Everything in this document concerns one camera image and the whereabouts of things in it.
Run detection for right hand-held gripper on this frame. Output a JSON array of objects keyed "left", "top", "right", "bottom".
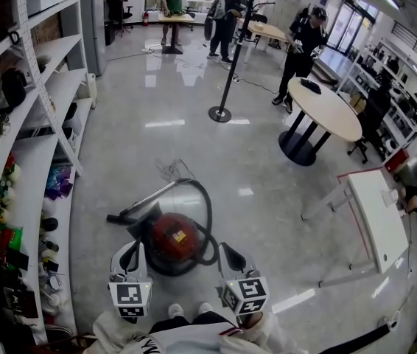
[{"left": 218, "top": 242, "right": 270, "bottom": 316}]

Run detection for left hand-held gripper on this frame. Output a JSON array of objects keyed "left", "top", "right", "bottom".
[{"left": 108, "top": 237, "right": 153, "bottom": 319}]

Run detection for red vacuum cleaner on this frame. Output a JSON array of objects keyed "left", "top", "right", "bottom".
[{"left": 106, "top": 178, "right": 220, "bottom": 277}]

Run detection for person's right forearm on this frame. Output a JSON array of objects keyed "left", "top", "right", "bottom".
[{"left": 226, "top": 310, "right": 307, "bottom": 354}]

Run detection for person's left forearm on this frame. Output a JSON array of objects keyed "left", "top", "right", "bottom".
[{"left": 91, "top": 310, "right": 165, "bottom": 354}]

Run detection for person's left white shoe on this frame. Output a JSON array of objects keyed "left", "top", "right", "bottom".
[{"left": 167, "top": 302, "right": 185, "bottom": 319}]

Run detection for person's black trousers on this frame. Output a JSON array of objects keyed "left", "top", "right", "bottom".
[{"left": 149, "top": 311, "right": 234, "bottom": 334}]

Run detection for person's white jacket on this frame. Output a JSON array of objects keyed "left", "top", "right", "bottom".
[{"left": 119, "top": 321, "right": 257, "bottom": 354}]

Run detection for black rounded cap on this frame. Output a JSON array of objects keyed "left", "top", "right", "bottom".
[{"left": 41, "top": 216, "right": 60, "bottom": 233}]

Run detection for purple foil bundle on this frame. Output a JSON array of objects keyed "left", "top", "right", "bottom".
[{"left": 44, "top": 165, "right": 74, "bottom": 201}]

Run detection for wooden chair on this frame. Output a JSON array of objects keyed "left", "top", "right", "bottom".
[{"left": 27, "top": 330, "right": 97, "bottom": 354}]

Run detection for black gift box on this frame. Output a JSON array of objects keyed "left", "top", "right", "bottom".
[{"left": 4, "top": 247, "right": 31, "bottom": 271}]

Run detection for white metal shelving unit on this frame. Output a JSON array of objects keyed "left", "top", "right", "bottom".
[{"left": 0, "top": 0, "right": 99, "bottom": 354}]

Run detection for white flower pot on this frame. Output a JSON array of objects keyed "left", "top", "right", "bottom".
[{"left": 4, "top": 163, "right": 22, "bottom": 198}]

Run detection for black head rig bar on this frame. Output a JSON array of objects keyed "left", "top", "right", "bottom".
[{"left": 318, "top": 322, "right": 393, "bottom": 354}]

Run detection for white rectangular desk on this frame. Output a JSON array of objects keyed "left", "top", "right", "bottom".
[{"left": 300, "top": 170, "right": 411, "bottom": 289}]

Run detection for white round floor device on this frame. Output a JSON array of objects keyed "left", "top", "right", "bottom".
[{"left": 376, "top": 309, "right": 404, "bottom": 332}]

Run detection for white waste bin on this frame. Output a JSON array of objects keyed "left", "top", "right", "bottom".
[{"left": 84, "top": 72, "right": 98, "bottom": 109}]

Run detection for round beige table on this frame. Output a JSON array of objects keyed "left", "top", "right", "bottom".
[{"left": 278, "top": 77, "right": 363, "bottom": 167}]

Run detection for black coat stand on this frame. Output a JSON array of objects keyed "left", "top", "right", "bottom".
[{"left": 208, "top": 0, "right": 276, "bottom": 123}]

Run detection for red bin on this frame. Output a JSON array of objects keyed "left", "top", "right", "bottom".
[{"left": 384, "top": 148, "right": 411, "bottom": 173}]

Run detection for black pouch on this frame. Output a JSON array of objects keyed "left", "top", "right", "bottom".
[{"left": 299, "top": 78, "right": 323, "bottom": 95}]

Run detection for black office chair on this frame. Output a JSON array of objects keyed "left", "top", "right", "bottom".
[
  {"left": 346, "top": 72, "right": 394, "bottom": 164},
  {"left": 105, "top": 0, "right": 135, "bottom": 38}
]

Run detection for black kettle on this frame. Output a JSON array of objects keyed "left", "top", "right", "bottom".
[{"left": 1, "top": 67, "right": 29, "bottom": 109}]

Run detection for grey tall cabinet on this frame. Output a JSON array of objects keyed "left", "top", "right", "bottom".
[{"left": 80, "top": 0, "right": 109, "bottom": 77}]

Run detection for light wooden table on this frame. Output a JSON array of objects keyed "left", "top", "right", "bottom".
[{"left": 236, "top": 18, "right": 291, "bottom": 69}]

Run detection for white shelf rack with appliances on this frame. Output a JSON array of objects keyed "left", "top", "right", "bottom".
[{"left": 335, "top": 37, "right": 417, "bottom": 164}]

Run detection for grey power cable coil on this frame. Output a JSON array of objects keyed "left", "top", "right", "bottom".
[{"left": 155, "top": 158, "right": 197, "bottom": 184}]

